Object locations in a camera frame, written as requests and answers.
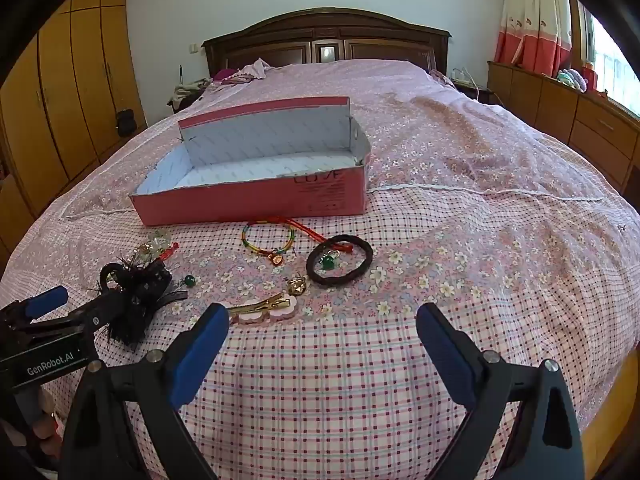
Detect black feather hair clip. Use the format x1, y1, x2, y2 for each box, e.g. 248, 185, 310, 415
97, 255, 190, 346

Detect wooden wardrobe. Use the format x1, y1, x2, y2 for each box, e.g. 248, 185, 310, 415
0, 0, 147, 271

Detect pink cardboard box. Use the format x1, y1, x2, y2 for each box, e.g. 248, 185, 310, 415
129, 96, 372, 227

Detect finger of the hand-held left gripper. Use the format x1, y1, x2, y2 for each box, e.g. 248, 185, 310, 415
20, 286, 70, 320
67, 290, 126, 333

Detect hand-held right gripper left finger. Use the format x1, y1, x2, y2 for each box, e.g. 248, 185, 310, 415
59, 303, 231, 480

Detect pile of clothes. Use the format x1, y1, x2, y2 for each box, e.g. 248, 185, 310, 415
172, 78, 213, 106

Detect dark wooden nightstand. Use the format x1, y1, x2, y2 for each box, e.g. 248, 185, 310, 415
452, 80, 503, 107

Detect person's left hand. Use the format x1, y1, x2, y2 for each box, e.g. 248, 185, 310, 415
27, 395, 68, 443

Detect green bead charm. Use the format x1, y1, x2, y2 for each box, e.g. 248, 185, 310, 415
320, 247, 346, 271

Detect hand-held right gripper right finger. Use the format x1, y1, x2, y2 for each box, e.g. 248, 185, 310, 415
416, 302, 587, 480

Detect wooden side cabinet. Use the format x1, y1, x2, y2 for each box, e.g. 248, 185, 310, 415
487, 60, 640, 196

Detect black hair tie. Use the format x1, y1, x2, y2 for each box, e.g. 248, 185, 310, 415
306, 234, 374, 288

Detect gold hair clip pink flowers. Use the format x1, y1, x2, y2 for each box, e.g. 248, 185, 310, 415
227, 294, 296, 323

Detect green bead red cord pendant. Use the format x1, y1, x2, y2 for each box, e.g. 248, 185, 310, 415
157, 241, 197, 289

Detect window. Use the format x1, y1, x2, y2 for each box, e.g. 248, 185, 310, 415
582, 0, 640, 121

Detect rainbow and red cord bracelet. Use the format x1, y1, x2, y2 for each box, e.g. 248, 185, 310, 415
242, 216, 328, 267

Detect knitted plush toy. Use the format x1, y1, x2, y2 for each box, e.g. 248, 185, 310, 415
556, 67, 588, 92

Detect dark wooden headboard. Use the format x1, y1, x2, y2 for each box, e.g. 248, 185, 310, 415
201, 7, 452, 77

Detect pink and white curtain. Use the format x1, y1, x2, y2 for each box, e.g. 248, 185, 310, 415
494, 0, 573, 78

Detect light pink garment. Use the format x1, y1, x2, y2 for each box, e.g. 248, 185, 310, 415
235, 58, 273, 81

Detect crystal flower hairpin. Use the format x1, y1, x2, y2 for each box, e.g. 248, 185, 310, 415
134, 227, 173, 263

